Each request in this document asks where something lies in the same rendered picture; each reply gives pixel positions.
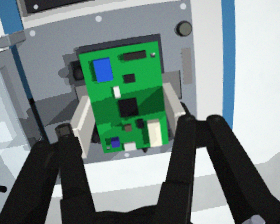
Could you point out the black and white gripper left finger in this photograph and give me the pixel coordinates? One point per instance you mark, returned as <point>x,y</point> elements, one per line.
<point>29,199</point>

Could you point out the green circuit board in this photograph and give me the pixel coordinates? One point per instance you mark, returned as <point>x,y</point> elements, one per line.
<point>125,88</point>

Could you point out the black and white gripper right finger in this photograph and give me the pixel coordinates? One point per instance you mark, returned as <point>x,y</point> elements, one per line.
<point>247,195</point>

